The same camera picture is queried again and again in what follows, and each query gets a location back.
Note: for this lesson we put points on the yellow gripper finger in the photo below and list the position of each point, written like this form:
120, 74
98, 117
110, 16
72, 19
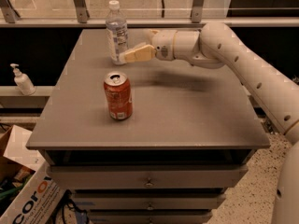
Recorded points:
150, 33
138, 54

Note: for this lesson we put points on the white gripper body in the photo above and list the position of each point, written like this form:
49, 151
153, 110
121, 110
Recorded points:
163, 44

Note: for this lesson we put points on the clear plastic water bottle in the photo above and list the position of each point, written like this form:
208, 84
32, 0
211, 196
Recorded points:
117, 32

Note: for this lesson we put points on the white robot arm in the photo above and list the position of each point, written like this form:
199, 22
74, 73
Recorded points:
215, 45

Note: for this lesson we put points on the white pump dispenser bottle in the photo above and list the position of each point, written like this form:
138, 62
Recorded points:
23, 82

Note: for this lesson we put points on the orange soda can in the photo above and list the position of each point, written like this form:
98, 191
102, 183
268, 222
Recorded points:
118, 93

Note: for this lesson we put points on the grey drawer cabinet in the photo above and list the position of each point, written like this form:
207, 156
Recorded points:
189, 139

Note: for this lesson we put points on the white cardboard box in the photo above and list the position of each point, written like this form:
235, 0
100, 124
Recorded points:
38, 198

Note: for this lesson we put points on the metal railing frame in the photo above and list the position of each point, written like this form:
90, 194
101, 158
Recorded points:
149, 13

